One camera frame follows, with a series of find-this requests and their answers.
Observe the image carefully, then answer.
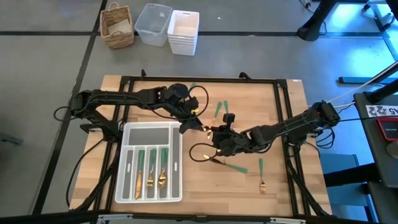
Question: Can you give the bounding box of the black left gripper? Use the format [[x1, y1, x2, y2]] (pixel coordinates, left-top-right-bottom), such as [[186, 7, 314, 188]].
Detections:
[[169, 96, 205, 134]]

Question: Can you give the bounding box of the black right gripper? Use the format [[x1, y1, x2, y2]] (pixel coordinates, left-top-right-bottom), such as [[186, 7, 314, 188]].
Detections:
[[211, 126, 251, 156]]

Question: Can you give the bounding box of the white plastic cutlery tray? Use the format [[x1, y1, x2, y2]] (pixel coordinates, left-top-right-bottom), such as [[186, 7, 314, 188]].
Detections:
[[114, 120, 184, 205]]

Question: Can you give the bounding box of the white plastic storage bin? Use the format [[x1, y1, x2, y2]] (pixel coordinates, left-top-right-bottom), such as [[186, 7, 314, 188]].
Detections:
[[167, 9, 200, 57]]

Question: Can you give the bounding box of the clear plastic storage bin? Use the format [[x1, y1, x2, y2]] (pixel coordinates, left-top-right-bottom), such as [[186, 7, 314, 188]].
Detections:
[[134, 2, 174, 47]]

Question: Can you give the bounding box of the woven wicker basket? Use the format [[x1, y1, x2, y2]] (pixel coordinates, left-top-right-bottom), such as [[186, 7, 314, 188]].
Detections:
[[99, 2, 135, 50]]

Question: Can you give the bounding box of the beige card sheet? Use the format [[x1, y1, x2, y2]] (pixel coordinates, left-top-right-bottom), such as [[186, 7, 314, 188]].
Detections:
[[107, 18, 131, 35]]

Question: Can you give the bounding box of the black metal beam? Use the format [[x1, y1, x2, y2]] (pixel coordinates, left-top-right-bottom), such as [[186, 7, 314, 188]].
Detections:
[[323, 162, 382, 187]]

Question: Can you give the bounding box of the black pole base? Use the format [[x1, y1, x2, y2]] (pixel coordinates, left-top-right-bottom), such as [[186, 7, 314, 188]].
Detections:
[[297, 0, 338, 42]]

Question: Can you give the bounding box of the black metal bar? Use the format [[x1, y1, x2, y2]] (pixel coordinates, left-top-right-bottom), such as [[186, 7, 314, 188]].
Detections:
[[338, 60, 398, 85]]

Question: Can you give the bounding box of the black side table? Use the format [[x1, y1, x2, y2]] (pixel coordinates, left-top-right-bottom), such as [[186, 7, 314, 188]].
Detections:
[[353, 86, 398, 189]]

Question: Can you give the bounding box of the white printed label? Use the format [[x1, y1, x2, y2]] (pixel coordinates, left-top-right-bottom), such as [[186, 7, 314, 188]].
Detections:
[[365, 105, 398, 118]]

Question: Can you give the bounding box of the red-edged black tablet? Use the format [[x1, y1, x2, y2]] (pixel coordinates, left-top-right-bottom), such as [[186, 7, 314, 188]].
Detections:
[[374, 116, 398, 142]]

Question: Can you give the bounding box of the black metal crossbar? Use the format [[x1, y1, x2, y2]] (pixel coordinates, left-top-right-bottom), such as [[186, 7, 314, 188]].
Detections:
[[0, 210, 398, 224]]

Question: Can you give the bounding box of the grey round disc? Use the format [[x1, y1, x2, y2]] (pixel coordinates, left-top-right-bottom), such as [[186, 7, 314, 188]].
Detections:
[[386, 139, 398, 159]]

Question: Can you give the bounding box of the grey metal foot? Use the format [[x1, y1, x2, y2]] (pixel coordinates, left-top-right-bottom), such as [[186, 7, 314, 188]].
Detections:
[[0, 132, 24, 146]]

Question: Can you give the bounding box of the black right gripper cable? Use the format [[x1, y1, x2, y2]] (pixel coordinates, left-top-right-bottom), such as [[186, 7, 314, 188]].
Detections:
[[188, 142, 223, 163]]

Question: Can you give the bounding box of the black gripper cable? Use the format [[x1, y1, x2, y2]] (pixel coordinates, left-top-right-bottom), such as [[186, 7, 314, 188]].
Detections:
[[188, 142, 223, 163], [186, 85, 210, 122]]

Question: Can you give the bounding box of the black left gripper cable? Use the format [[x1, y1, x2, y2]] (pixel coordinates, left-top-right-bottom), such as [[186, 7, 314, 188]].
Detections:
[[186, 85, 210, 122]]

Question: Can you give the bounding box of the black metal rig frame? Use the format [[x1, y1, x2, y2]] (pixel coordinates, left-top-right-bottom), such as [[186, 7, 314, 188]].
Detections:
[[70, 68, 333, 218]]

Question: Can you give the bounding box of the black cable bundle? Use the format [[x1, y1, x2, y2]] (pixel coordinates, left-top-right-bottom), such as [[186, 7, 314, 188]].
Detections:
[[312, 126, 336, 149]]

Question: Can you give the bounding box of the silver metal bracket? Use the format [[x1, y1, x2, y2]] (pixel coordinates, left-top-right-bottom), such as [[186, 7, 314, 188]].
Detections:
[[98, 213, 134, 222], [269, 217, 307, 224]]

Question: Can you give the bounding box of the black power cable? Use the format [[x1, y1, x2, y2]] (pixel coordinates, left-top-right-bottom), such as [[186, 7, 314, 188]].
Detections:
[[65, 138, 105, 208]]

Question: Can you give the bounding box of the white cable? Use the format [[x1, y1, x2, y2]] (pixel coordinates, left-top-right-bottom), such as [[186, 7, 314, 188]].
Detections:
[[326, 62, 398, 103]]

